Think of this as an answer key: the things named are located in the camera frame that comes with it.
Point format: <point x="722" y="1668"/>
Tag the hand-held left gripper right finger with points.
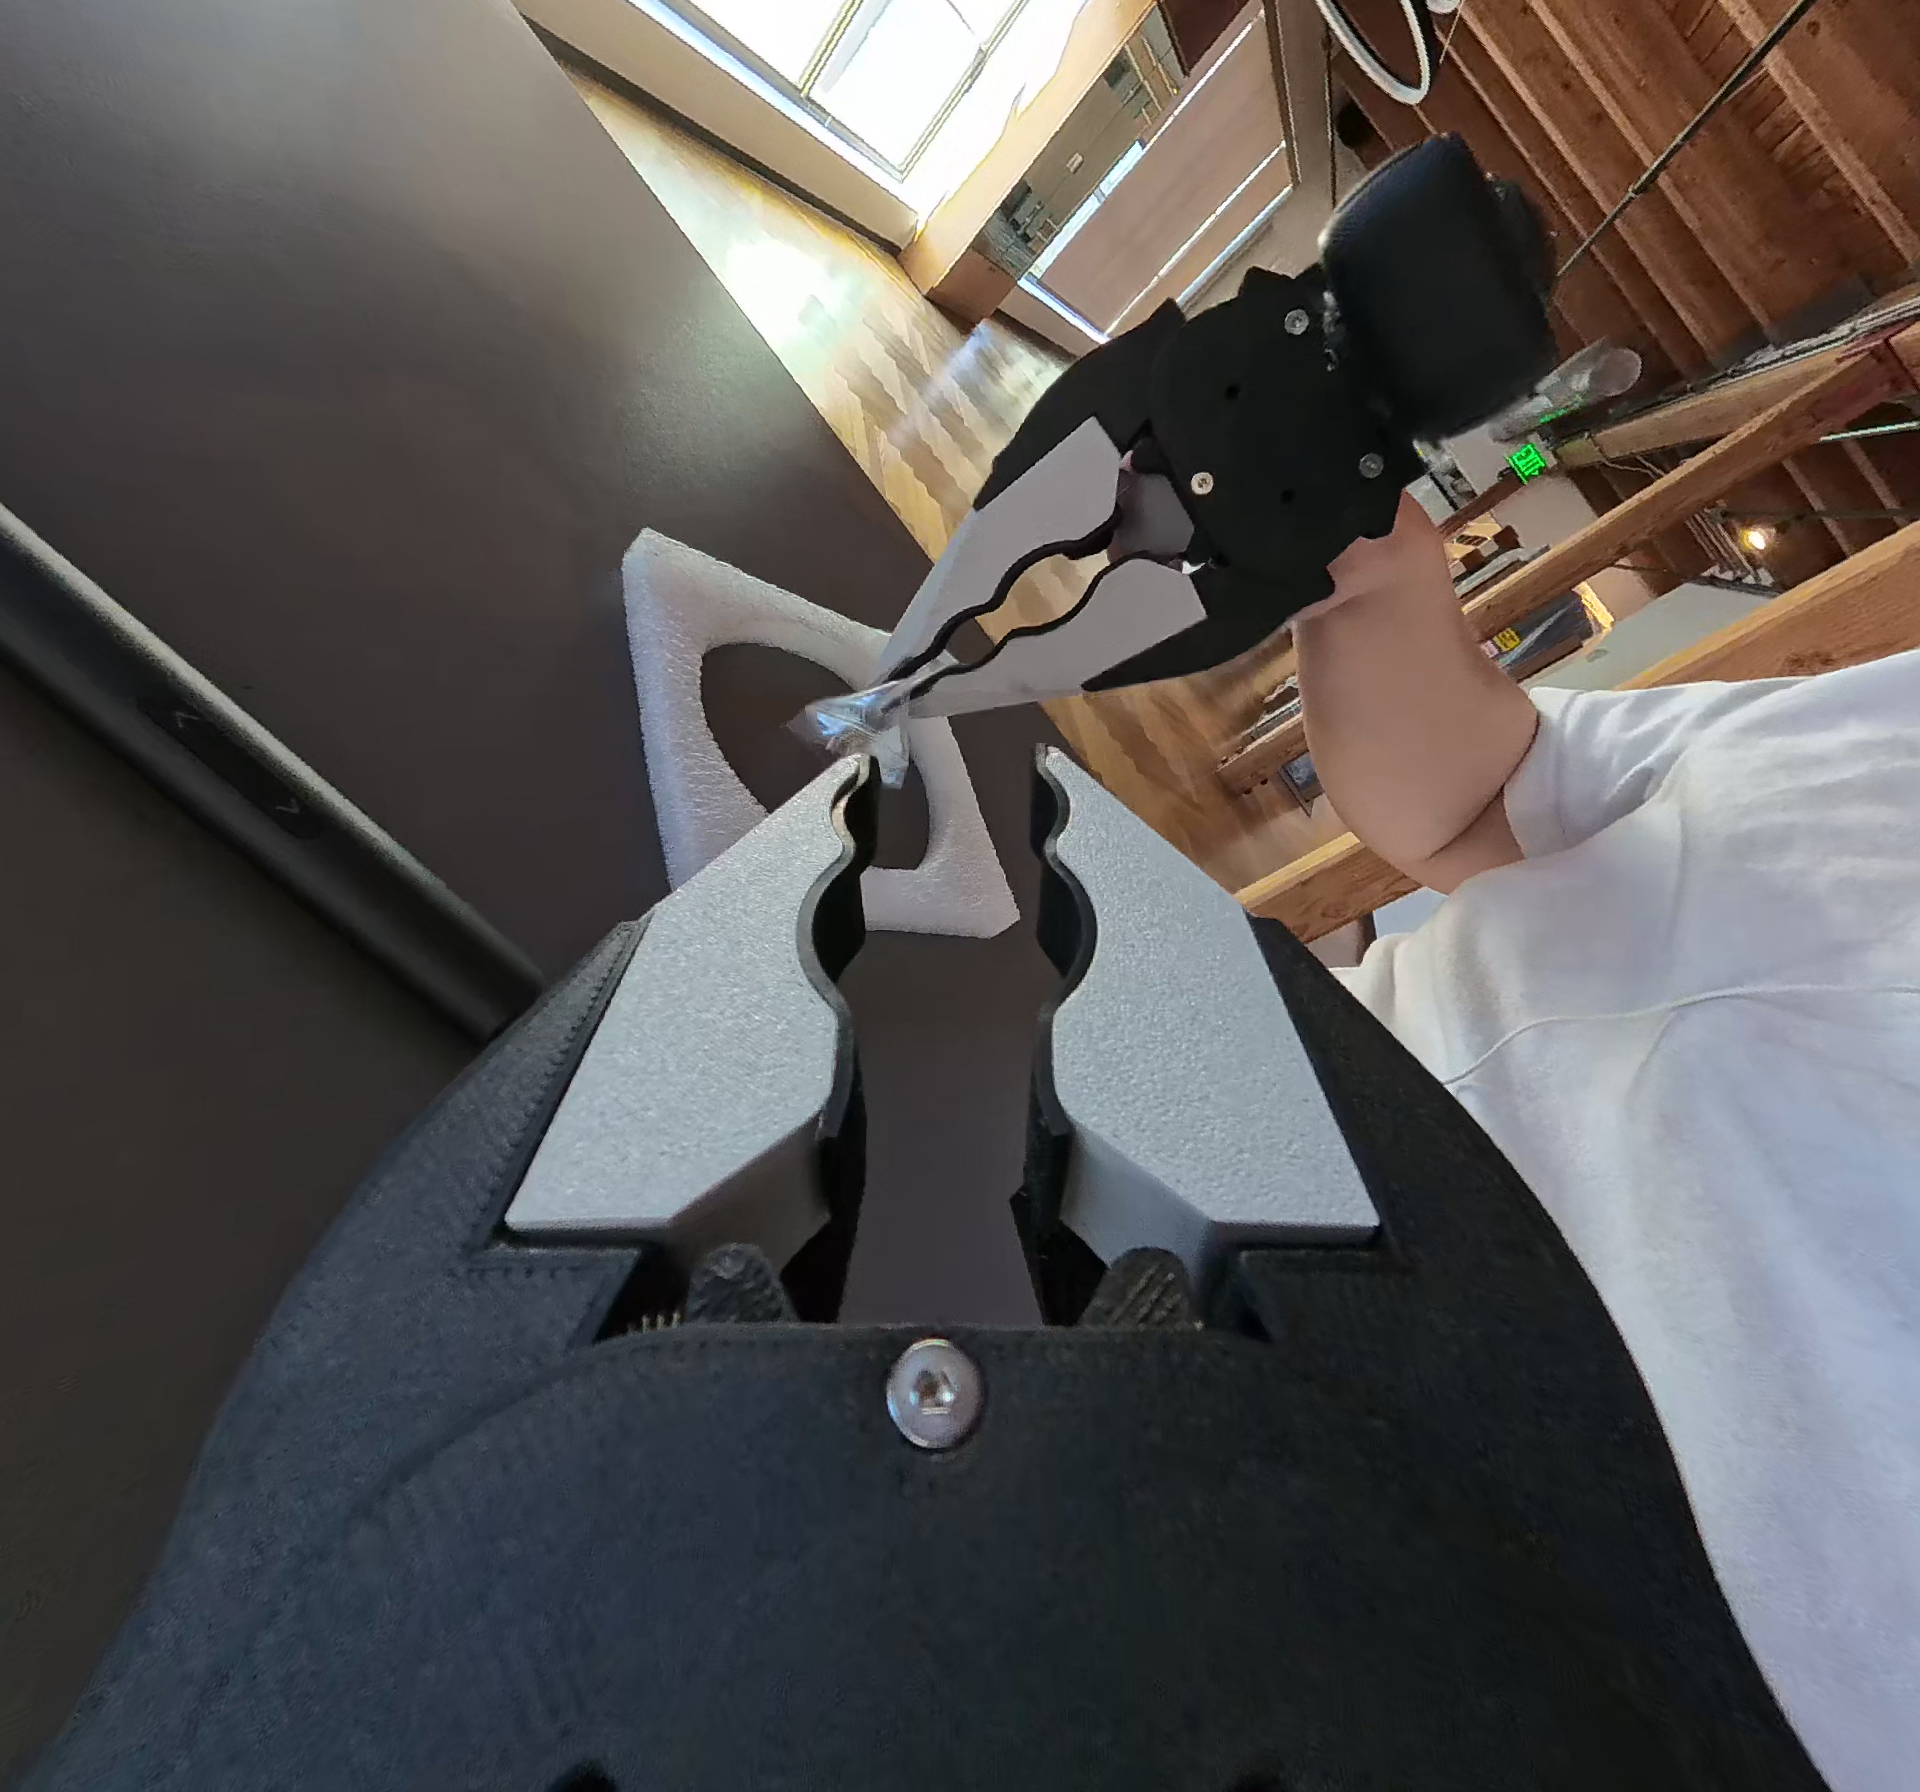
<point x="1199" y="1073"/>

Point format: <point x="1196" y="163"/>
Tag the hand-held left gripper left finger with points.
<point x="690" y="1073"/>

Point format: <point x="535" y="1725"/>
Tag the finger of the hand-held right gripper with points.
<point x="1109" y="630"/>
<point x="1035" y="503"/>

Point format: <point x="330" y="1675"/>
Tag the single clear zip bag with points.
<point x="855" y="719"/>

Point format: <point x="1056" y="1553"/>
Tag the white foam piece with hole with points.
<point x="666" y="713"/>

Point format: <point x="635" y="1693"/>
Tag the person's right forearm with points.
<point x="1411" y="713"/>

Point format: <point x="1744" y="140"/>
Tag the dark grey desk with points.
<point x="373" y="324"/>

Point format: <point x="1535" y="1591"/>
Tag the green exit sign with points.
<point x="1529" y="462"/>

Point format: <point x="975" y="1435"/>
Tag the white t-shirt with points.
<point x="1723" y="1073"/>

